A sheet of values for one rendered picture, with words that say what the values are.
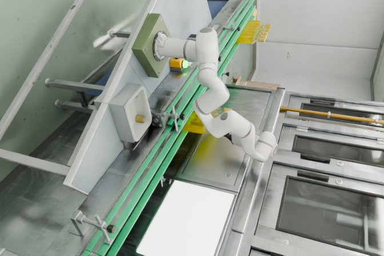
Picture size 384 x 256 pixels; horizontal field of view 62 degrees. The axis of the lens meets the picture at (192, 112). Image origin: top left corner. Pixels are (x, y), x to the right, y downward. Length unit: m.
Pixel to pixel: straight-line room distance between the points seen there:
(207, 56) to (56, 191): 1.06
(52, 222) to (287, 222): 1.09
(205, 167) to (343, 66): 6.66
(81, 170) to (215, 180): 0.64
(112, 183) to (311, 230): 0.88
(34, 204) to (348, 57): 7.15
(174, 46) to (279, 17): 6.20
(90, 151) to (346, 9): 6.70
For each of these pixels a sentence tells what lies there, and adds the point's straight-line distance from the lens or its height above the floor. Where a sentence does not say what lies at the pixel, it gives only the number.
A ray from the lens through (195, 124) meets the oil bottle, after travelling 1.70.
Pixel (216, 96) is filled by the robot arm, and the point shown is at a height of 1.22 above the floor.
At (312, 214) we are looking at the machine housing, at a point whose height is 1.65.
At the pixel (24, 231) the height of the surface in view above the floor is 0.42.
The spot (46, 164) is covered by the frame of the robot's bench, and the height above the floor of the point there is 0.56.
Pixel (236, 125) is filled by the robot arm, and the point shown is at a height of 1.31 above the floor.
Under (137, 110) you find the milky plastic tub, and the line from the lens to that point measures 1.61.
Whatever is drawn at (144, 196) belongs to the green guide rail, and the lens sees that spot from 1.49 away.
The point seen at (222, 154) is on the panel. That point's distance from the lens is 1.74.
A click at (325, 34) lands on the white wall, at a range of 7.74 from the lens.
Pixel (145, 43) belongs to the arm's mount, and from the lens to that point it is 1.55.
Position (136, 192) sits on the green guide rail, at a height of 0.94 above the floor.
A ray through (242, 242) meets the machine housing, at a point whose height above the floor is 1.40.
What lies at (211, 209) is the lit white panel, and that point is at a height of 1.23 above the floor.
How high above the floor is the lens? 1.59
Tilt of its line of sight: 21 degrees down
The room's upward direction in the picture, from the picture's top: 99 degrees clockwise
